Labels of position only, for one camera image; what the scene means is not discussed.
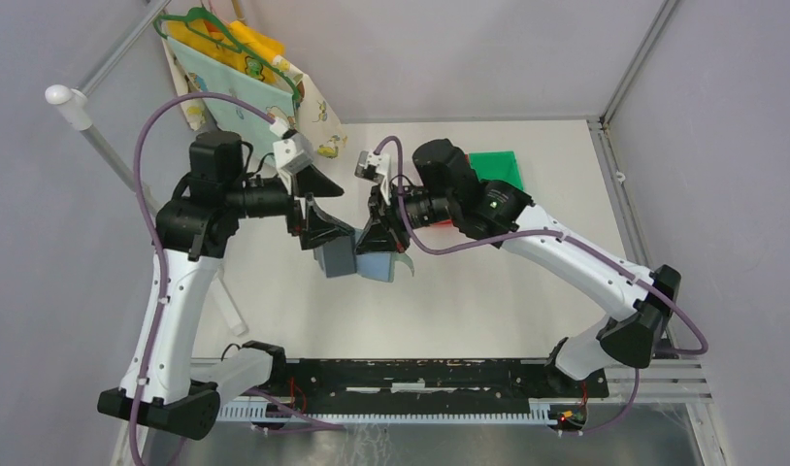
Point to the white clothes rack pole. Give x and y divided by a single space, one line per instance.
70 104

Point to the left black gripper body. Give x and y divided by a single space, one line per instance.
295 218

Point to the light blue printed cloth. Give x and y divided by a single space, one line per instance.
213 76

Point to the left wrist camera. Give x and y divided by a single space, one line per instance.
292 151

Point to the aluminium frame rail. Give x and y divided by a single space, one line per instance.
665 380

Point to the green plastic bin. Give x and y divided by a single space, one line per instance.
497 166

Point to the cream printed cloth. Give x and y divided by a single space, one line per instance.
315 118

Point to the green clothes hanger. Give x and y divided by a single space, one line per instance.
233 44

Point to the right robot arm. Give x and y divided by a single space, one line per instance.
638 302

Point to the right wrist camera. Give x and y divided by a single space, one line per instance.
375 167

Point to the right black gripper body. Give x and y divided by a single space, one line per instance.
391 216

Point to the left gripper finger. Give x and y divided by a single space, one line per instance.
318 228
311 181

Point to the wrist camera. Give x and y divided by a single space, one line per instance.
292 151
375 167

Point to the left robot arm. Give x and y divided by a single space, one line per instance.
190 235

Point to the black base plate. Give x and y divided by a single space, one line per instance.
426 386

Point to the dark grey card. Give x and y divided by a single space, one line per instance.
338 259

